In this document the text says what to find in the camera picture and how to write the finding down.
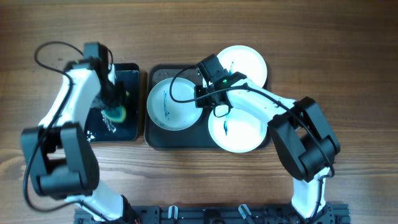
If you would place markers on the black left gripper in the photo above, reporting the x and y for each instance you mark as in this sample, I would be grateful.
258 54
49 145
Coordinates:
121 97

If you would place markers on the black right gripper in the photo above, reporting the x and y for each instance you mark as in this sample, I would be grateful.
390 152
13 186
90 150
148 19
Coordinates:
201 102

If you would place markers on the green yellow sponge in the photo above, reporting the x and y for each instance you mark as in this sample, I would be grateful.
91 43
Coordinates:
117 114

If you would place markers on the white plate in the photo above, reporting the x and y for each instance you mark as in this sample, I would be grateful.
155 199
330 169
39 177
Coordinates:
235 130
168 114
245 60

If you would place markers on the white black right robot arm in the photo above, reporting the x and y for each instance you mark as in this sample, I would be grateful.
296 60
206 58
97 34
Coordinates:
304 141

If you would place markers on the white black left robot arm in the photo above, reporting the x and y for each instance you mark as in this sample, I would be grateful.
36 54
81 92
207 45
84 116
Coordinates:
61 167

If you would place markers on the dark grey serving tray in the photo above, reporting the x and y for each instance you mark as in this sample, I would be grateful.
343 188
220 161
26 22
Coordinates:
195 137

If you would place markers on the black water tub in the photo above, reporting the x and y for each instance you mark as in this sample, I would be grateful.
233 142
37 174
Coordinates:
100 129

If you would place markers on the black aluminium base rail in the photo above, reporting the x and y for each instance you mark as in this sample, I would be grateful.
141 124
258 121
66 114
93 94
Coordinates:
274 213

